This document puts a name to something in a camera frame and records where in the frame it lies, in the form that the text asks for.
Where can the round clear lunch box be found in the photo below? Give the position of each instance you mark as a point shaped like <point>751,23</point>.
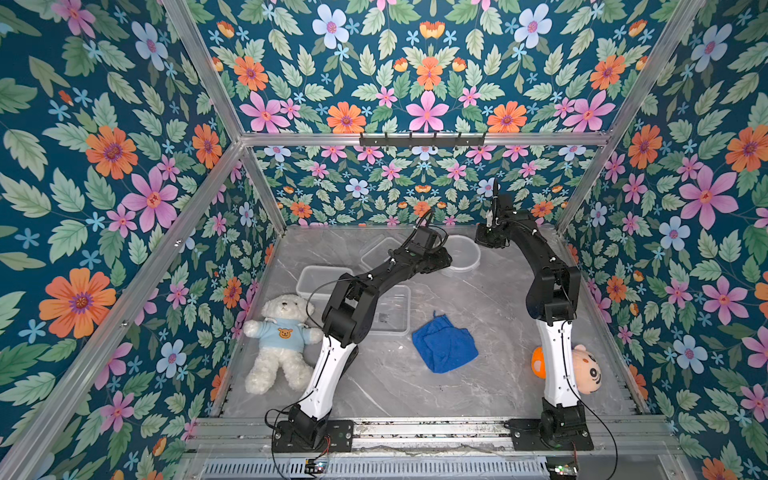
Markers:
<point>465,254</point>

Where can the blue cleaning cloth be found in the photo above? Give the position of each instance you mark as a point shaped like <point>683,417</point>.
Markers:
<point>444,347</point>

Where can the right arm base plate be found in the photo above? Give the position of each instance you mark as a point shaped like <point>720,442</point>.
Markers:
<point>535,435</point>

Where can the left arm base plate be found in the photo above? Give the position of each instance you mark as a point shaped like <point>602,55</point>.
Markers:
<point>332,436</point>

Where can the square clear lunch box lid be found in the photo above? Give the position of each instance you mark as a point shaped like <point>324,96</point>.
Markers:
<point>377,251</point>

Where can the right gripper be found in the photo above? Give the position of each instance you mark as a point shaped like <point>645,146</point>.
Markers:
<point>490,235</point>

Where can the white teddy bear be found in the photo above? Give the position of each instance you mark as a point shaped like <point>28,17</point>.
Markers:
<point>282,335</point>

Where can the orange pink plush doll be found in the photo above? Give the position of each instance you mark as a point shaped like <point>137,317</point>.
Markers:
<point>588,374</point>

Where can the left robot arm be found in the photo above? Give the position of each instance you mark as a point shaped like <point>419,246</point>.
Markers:
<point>348,318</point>

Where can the black wall hook rail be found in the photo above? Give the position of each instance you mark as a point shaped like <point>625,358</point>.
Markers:
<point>411,139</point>

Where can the aluminium front rail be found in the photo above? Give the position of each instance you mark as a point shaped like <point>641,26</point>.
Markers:
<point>627,435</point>

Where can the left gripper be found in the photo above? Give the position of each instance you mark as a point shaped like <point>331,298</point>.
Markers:
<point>442,260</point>

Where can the square clear lunch box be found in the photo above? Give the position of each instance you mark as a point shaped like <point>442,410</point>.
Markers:
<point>392,315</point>

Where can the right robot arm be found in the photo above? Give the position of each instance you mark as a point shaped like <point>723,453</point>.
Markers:
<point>551,301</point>

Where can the rectangular clear lunch box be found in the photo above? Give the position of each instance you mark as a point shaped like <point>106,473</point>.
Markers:
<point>317,281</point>

